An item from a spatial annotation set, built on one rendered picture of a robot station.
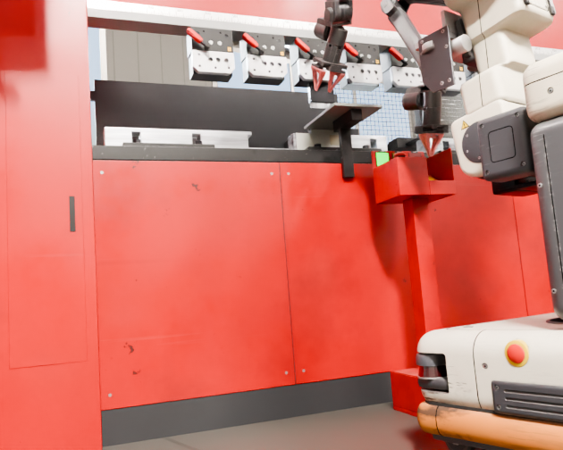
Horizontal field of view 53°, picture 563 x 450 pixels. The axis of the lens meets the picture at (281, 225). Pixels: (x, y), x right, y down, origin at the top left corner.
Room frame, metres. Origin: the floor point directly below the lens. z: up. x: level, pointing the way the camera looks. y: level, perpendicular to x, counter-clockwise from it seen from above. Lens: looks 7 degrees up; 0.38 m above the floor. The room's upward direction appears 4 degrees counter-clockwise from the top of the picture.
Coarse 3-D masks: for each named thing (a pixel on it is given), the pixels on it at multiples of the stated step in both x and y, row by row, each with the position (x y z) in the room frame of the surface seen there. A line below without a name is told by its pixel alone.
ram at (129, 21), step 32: (128, 0) 1.81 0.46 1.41; (160, 0) 1.85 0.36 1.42; (192, 0) 1.89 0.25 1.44; (224, 0) 1.93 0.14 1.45; (256, 0) 1.97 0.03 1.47; (288, 0) 2.02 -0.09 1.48; (320, 0) 2.07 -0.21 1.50; (160, 32) 1.91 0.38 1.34; (256, 32) 1.97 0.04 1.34; (288, 32) 2.02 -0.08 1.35; (544, 32) 2.46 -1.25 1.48
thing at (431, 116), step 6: (426, 108) 1.75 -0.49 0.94; (432, 108) 1.74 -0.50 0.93; (438, 108) 1.74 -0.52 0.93; (426, 114) 1.75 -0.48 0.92; (432, 114) 1.74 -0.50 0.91; (438, 114) 1.74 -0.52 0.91; (426, 120) 1.75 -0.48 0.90; (432, 120) 1.75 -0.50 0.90; (438, 120) 1.75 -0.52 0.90; (420, 126) 1.78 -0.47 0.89; (426, 126) 1.75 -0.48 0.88; (432, 126) 1.72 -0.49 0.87; (438, 126) 1.73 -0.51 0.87; (444, 126) 1.74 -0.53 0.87
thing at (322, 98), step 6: (312, 84) 2.08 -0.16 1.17; (324, 84) 2.10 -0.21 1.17; (312, 90) 2.08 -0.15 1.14; (318, 90) 2.09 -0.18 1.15; (324, 90) 2.09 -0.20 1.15; (312, 96) 2.08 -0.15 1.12; (318, 96) 2.08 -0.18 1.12; (324, 96) 2.09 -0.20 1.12; (330, 96) 2.10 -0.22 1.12; (312, 102) 2.08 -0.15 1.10; (318, 102) 2.09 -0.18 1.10; (324, 102) 2.09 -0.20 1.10; (330, 102) 2.10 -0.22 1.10; (324, 108) 2.10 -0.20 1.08
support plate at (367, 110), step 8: (336, 104) 1.81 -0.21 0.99; (344, 104) 1.82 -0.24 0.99; (352, 104) 1.83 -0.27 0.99; (360, 104) 1.84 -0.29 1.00; (368, 104) 1.85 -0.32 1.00; (376, 104) 1.86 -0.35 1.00; (328, 112) 1.88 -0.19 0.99; (336, 112) 1.89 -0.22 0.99; (344, 112) 1.89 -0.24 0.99; (368, 112) 1.92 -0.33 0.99; (320, 120) 1.96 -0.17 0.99; (328, 120) 1.96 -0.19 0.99; (304, 128) 2.05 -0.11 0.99; (312, 128) 2.05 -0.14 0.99; (320, 128) 2.05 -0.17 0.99; (328, 128) 2.06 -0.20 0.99
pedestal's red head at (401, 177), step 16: (400, 160) 1.71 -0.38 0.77; (416, 160) 1.73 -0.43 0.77; (432, 160) 1.87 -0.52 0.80; (448, 160) 1.78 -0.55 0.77; (384, 176) 1.78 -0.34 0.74; (400, 176) 1.71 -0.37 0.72; (416, 176) 1.73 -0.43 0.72; (432, 176) 1.87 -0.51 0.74; (448, 176) 1.79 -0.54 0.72; (384, 192) 1.79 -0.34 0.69; (400, 192) 1.71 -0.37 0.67; (416, 192) 1.72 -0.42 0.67; (432, 192) 1.74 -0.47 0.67; (448, 192) 1.76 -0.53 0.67
